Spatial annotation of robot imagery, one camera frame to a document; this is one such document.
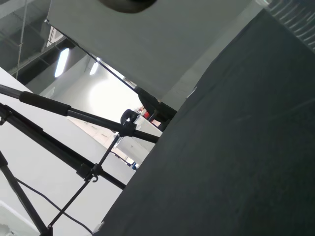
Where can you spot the black bench cloth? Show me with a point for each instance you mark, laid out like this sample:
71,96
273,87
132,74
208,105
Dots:
233,147

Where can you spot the white backdrop board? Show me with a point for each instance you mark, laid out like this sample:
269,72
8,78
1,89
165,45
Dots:
137,37

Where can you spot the black tripod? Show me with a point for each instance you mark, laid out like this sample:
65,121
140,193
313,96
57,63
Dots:
44,102

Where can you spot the grey tape piece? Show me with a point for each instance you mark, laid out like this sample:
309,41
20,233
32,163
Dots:
101,226

